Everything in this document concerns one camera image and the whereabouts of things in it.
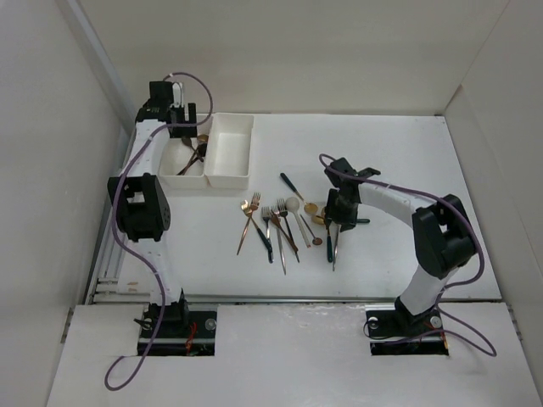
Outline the rose gold fork left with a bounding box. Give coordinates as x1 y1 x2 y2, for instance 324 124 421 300
237 200 252 254

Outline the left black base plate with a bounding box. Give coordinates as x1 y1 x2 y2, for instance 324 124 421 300
148 306 217 357

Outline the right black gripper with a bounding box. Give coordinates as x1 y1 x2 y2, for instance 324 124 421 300
324 187 360 231

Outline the left white plastic bin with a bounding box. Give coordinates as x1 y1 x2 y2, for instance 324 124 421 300
159 139 208 190

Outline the white plastic bin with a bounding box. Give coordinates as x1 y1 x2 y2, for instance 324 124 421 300
204 113 255 190
159 139 208 190

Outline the green handled silver fork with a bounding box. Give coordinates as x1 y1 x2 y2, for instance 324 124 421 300
261 206 274 264

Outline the black fork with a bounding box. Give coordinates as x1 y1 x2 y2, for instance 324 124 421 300
277 198 300 262

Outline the silver spoon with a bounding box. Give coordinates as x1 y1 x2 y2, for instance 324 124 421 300
332 225 340 272

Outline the silver fork long handle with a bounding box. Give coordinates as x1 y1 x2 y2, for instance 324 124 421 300
271 207 287 275

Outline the white ceramic spoon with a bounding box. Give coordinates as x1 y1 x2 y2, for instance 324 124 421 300
286 197 311 248

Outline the brown wooden spoon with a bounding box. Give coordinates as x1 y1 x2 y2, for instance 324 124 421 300
177 143 207 176

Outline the right white plastic bin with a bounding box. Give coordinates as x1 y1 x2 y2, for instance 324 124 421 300
204 113 255 190

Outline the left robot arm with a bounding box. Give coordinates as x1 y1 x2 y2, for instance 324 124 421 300
108 81 196 337

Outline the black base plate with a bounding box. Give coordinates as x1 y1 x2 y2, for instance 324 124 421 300
148 306 217 357
364 309 449 356

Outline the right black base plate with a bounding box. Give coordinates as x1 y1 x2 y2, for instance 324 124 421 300
364 309 449 356

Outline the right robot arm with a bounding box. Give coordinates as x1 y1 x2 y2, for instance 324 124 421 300
324 158 479 338

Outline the small copper spoon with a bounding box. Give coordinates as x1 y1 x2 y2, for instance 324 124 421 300
300 215 323 246

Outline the copper fork diagonal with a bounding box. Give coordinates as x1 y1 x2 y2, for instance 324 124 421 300
271 212 298 253

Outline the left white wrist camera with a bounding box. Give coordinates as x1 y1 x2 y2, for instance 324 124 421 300
171 82 184 109

